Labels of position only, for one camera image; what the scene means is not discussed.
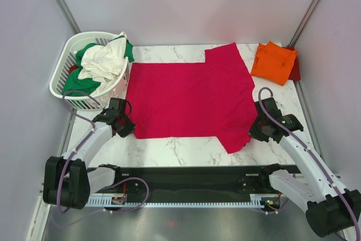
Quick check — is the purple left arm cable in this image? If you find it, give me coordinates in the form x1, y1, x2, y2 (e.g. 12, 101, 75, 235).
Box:
50, 90, 149, 227

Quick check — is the pink t shirt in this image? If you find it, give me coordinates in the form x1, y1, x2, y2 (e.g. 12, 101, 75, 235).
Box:
126, 43, 257, 154

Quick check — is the white t shirt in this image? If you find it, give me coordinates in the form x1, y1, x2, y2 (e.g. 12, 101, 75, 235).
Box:
76, 32, 134, 93

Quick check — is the folded dark red t shirt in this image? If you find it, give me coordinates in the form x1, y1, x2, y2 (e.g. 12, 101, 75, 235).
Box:
281, 46, 301, 86

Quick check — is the folded orange t shirt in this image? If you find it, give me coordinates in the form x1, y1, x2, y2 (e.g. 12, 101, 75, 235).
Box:
250, 41, 294, 86

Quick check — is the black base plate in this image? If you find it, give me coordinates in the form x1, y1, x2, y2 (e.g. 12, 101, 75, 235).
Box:
87, 164, 307, 204

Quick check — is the dark red t shirt in basket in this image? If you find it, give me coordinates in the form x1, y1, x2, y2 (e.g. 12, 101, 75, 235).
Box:
68, 65, 81, 77

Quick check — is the corner metal post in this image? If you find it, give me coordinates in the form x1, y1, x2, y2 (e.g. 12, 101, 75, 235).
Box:
288, 0, 321, 47
38, 0, 82, 34

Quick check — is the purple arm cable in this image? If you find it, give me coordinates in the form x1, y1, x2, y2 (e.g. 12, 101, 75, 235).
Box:
50, 90, 149, 227
258, 87, 361, 241

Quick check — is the green t shirt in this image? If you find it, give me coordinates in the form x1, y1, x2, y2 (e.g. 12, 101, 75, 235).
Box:
61, 35, 135, 97

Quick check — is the white slotted cable duct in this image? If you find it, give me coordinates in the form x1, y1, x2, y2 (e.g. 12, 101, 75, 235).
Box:
84, 194, 291, 208

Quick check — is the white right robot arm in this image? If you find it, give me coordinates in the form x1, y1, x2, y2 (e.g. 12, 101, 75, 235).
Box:
249, 97, 360, 240

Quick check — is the right corner metal post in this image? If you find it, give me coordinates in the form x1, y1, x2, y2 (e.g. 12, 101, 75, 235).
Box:
288, 0, 321, 47

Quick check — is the left corner metal post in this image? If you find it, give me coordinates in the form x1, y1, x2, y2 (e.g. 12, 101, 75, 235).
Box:
38, 0, 82, 34

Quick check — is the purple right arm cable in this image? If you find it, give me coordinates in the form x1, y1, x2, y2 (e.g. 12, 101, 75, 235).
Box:
258, 87, 361, 241

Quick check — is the white plastic laundry basket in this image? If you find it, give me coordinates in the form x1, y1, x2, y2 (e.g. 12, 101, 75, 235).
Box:
50, 32, 130, 110

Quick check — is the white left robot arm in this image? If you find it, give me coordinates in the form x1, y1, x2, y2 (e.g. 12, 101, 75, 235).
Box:
43, 98, 135, 213

